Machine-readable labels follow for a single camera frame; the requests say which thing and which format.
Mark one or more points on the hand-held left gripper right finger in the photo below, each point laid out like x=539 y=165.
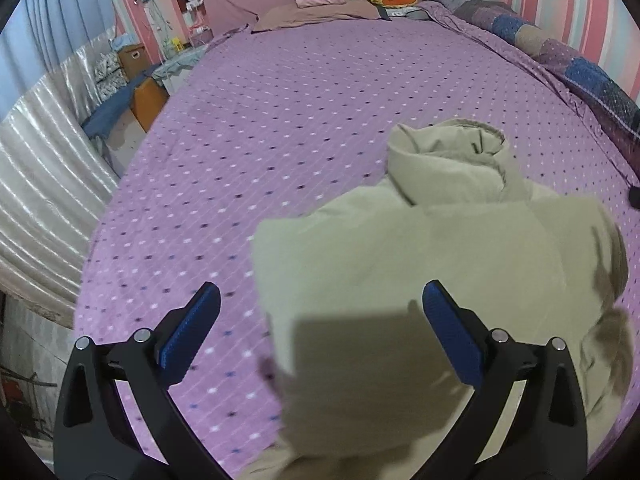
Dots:
x=452 y=335

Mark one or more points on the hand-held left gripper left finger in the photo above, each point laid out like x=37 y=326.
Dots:
x=192 y=331

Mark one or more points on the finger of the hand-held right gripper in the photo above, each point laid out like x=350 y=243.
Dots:
x=634 y=199

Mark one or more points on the beige padded jacket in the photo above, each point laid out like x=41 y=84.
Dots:
x=375 y=260

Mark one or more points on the red object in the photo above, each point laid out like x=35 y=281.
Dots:
x=14 y=397

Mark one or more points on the patchwork quilt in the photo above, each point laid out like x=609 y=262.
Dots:
x=525 y=35

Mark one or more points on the purple dotted bed sheet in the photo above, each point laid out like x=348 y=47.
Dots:
x=250 y=135

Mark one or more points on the orange cabinet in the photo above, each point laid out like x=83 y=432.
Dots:
x=149 y=105

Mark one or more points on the blue cloth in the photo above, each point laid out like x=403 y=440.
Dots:
x=107 y=115

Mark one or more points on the black and white patterned box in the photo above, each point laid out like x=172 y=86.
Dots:
x=107 y=77

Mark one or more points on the light green cloth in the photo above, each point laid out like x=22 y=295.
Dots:
x=177 y=62

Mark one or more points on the brown cardboard box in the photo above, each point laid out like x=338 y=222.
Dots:
x=132 y=61

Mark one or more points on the small pink shelf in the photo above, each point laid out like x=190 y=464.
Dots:
x=195 y=15

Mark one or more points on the brown pillow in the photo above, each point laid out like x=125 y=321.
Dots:
x=310 y=15

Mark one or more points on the pale blue curtain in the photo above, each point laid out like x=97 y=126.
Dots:
x=55 y=20

